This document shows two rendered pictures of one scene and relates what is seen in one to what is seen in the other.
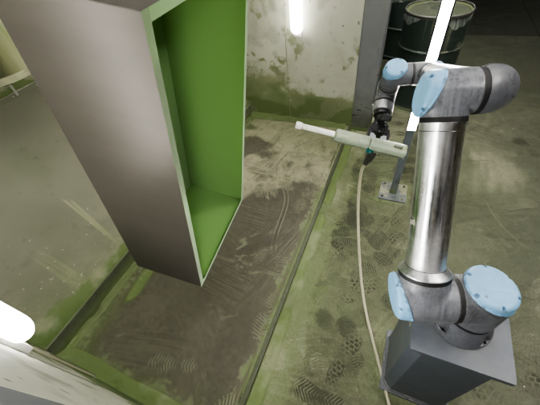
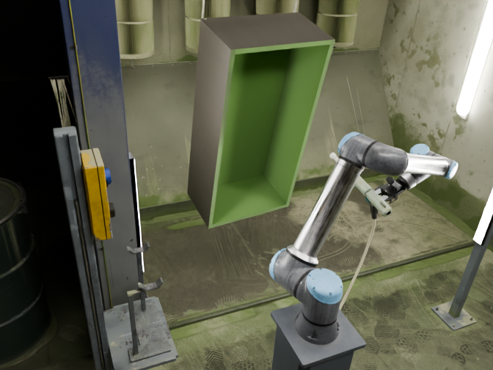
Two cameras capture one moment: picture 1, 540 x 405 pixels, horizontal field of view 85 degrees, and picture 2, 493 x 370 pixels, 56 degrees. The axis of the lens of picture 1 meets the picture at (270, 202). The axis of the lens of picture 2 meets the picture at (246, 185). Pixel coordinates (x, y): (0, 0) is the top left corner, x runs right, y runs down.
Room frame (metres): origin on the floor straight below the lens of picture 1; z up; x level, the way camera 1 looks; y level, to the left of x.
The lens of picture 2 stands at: (-1.00, -1.18, 2.18)
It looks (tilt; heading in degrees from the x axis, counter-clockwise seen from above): 31 degrees down; 37
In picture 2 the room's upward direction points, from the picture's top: 3 degrees clockwise
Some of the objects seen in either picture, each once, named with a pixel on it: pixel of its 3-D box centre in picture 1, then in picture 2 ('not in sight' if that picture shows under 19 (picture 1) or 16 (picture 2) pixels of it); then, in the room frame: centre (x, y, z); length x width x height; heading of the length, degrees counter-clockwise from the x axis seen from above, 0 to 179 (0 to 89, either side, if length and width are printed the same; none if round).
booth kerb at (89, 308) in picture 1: (184, 190); (270, 191); (1.84, 0.70, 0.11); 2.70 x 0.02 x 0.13; 151
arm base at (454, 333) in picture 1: (465, 316); (318, 318); (0.34, -0.61, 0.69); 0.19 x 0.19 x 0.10
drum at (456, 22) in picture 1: (425, 58); not in sight; (2.89, -1.76, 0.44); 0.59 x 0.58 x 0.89; 166
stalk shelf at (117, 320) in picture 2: not in sight; (138, 333); (-0.27, -0.16, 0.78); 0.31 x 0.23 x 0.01; 61
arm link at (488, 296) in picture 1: (479, 298); (320, 294); (0.34, -0.60, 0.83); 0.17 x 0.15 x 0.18; 78
